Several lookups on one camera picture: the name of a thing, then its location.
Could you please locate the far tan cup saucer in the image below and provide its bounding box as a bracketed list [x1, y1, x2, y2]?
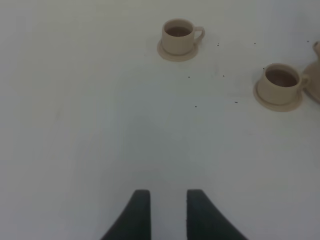
[157, 40, 199, 62]

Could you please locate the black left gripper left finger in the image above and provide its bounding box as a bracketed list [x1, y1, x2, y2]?
[101, 189, 151, 240]

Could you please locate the near tan teacup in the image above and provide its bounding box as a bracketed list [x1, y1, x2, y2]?
[257, 63, 310, 105]

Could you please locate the tan cup saucer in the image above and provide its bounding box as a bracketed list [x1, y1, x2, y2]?
[157, 40, 199, 62]
[253, 83, 303, 112]

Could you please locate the tan teapot saucer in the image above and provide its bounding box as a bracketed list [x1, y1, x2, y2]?
[303, 59, 320, 103]

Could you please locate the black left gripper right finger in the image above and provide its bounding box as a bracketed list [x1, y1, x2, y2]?
[186, 189, 246, 240]

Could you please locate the tan teacup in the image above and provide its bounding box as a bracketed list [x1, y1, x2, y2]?
[257, 63, 310, 105]
[161, 18, 206, 56]

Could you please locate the tan clay teapot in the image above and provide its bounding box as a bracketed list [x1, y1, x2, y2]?
[312, 41, 320, 60]

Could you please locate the far tan teacup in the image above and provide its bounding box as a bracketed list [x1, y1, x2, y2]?
[161, 18, 206, 56]

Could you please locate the near tan cup saucer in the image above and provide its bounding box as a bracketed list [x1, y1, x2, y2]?
[253, 83, 303, 112]

